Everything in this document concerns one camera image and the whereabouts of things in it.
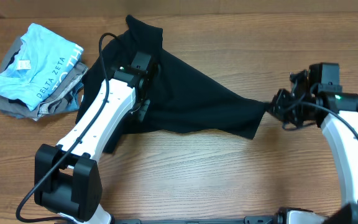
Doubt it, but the black t-shirt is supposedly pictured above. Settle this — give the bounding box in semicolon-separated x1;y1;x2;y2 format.
75;14;270;154

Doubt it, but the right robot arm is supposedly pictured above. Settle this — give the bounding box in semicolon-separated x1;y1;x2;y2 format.
268;63;358;223

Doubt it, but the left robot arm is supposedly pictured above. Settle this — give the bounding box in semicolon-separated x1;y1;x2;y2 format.
34;52;158;223

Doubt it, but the dark blue folded shirt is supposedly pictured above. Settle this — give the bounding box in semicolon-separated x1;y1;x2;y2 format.
4;81;83;121

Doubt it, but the light blue folded t-shirt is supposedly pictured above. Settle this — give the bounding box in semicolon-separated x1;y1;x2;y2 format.
0;23;84;111

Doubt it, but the grey folded shirt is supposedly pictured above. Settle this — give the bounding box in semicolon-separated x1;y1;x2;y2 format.
0;36;88;121

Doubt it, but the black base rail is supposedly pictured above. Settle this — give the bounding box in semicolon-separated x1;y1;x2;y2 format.
112;215;275;224

